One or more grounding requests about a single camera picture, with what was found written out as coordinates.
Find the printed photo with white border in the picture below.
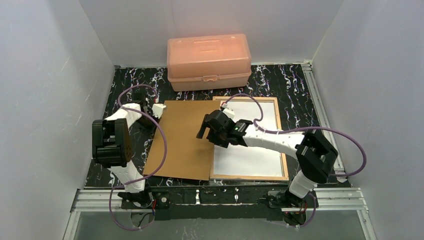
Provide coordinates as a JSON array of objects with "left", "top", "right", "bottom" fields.
[{"left": 213, "top": 100, "right": 284, "bottom": 178}]

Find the brown cardboard backing board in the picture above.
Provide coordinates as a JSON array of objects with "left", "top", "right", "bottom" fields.
[{"left": 143, "top": 100, "right": 221, "bottom": 181}]

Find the white wooden picture frame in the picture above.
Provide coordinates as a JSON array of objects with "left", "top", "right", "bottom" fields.
[{"left": 209, "top": 96, "right": 290, "bottom": 182}]

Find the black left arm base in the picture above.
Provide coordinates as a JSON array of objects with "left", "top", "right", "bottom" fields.
[{"left": 117, "top": 190, "right": 170, "bottom": 210}]

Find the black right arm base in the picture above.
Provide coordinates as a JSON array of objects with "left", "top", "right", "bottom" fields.
[{"left": 266, "top": 189, "right": 319, "bottom": 212}]

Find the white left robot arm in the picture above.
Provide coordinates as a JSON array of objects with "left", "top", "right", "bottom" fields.
[{"left": 91, "top": 100, "right": 166, "bottom": 194}]

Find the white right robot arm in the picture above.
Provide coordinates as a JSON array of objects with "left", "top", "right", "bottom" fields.
[{"left": 196, "top": 109, "right": 339, "bottom": 199}]

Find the translucent orange plastic box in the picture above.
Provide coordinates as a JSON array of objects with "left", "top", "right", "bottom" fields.
[{"left": 167, "top": 34, "right": 252, "bottom": 92}]

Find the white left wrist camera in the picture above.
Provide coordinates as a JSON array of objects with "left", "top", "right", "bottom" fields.
[{"left": 151, "top": 103, "right": 167, "bottom": 119}]

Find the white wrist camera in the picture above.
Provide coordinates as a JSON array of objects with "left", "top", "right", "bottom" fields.
[
  {"left": 151, "top": 103, "right": 167, "bottom": 119},
  {"left": 220, "top": 102, "right": 235, "bottom": 120}
]

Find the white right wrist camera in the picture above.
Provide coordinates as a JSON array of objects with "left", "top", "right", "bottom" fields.
[{"left": 220, "top": 102, "right": 235, "bottom": 120}]

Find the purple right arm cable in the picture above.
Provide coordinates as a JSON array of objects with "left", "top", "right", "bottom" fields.
[{"left": 222, "top": 93, "right": 368, "bottom": 229}]

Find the aluminium right side rail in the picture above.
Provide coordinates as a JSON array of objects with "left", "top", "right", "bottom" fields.
[{"left": 300, "top": 62, "right": 348, "bottom": 183}]

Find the aluminium rail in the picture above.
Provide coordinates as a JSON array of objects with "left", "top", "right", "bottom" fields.
[
  {"left": 71, "top": 185, "right": 369, "bottom": 212},
  {"left": 300, "top": 62, "right": 348, "bottom": 183}
]

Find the aluminium front rail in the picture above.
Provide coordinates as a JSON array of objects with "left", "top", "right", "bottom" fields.
[{"left": 71, "top": 185, "right": 369, "bottom": 212}]

